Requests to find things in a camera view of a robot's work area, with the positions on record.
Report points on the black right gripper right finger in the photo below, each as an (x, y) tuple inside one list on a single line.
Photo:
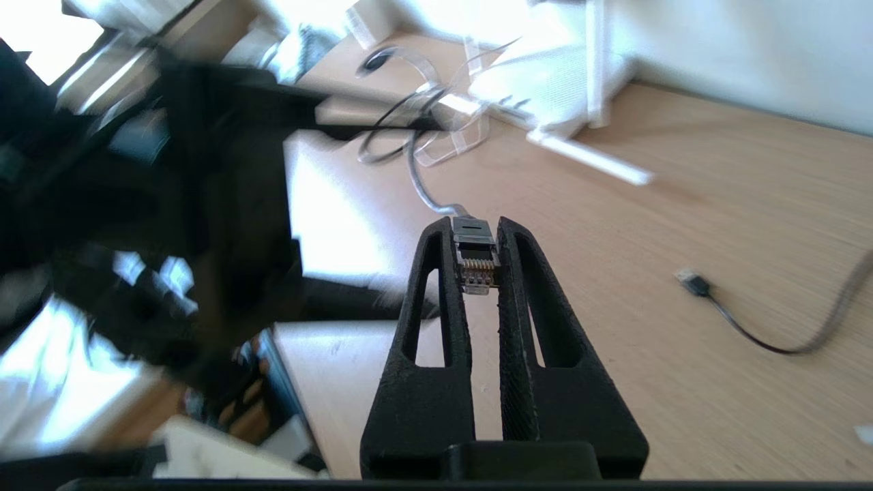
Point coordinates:
[(566, 409)]

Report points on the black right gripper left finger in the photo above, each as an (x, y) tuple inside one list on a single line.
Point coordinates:
[(423, 409)]

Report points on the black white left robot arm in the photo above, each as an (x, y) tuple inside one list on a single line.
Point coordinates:
[(170, 204)]

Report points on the white router with antennas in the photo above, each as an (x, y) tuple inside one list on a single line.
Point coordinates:
[(552, 82)]

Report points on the black round charging pad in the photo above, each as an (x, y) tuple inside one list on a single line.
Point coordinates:
[(376, 63)]

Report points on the white paper roll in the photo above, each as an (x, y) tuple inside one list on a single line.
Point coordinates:
[(372, 24)]

